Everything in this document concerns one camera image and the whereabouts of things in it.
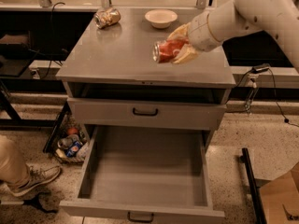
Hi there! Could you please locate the grey sneaker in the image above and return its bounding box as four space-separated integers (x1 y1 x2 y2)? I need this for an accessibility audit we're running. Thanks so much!
9 166 61 197

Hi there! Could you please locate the crumpled snack bag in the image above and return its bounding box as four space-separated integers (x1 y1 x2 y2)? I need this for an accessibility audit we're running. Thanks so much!
93 7 121 29

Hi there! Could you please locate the wire basket of items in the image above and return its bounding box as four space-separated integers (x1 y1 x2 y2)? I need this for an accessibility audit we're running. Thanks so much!
51 114 89 164

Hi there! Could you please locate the black cable at left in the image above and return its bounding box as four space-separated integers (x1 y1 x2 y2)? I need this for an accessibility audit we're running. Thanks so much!
27 2 68 80

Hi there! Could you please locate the white ceramic bowl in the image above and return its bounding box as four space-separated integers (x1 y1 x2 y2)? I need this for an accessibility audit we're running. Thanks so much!
145 9 178 29

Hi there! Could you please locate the grey drawer cabinet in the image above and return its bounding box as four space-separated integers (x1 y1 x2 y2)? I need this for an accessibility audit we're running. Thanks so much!
55 7 237 135

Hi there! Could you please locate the black power adapter with cable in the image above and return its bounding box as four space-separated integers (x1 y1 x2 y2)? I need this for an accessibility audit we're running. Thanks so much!
236 63 298 127

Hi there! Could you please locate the black metal frame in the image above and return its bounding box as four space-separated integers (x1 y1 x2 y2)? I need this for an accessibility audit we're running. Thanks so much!
241 147 267 224

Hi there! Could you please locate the open grey middle drawer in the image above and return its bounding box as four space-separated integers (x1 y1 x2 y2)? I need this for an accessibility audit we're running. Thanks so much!
60 126 225 224

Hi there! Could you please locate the closed grey top drawer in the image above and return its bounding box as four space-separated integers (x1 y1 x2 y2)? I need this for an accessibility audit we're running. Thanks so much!
67 98 226 131

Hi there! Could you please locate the red coke can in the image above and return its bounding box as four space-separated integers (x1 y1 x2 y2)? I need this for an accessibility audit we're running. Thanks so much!
152 39 188 63

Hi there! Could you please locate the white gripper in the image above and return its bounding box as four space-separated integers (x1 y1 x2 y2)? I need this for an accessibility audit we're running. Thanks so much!
167 11 222 64

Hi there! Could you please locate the blue soda can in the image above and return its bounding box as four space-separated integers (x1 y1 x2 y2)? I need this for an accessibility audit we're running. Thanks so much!
65 141 82 158

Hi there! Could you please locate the cardboard box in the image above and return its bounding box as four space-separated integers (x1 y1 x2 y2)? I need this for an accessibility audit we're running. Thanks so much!
260 162 299 224

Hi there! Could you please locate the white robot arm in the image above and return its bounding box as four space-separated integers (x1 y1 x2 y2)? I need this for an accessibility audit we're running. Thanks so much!
168 0 299 71

